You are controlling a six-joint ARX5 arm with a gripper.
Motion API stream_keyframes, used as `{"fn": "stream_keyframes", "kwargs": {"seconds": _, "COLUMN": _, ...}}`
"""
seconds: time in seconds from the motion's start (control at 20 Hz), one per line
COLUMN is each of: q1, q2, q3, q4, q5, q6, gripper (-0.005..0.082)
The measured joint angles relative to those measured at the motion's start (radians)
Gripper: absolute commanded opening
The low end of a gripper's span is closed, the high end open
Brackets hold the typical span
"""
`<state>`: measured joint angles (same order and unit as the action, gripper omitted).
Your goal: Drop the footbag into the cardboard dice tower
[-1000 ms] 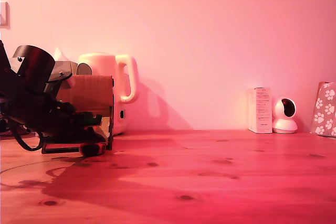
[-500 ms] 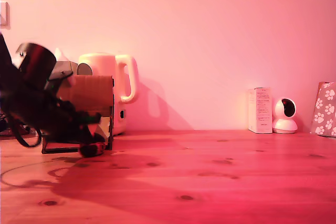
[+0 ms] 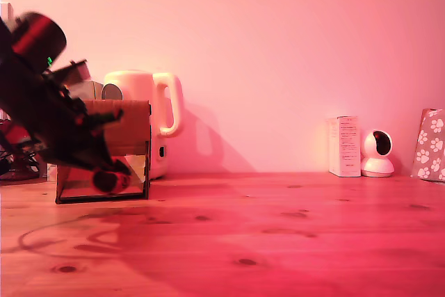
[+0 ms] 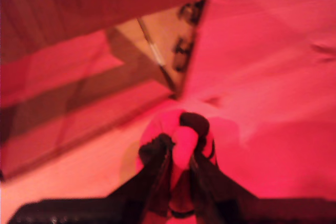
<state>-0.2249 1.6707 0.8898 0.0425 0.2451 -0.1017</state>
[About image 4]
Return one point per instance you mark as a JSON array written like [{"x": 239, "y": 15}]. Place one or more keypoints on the cardboard dice tower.
[{"x": 78, "y": 3}]

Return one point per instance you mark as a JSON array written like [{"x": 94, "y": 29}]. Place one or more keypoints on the red and black footbag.
[{"x": 183, "y": 142}]

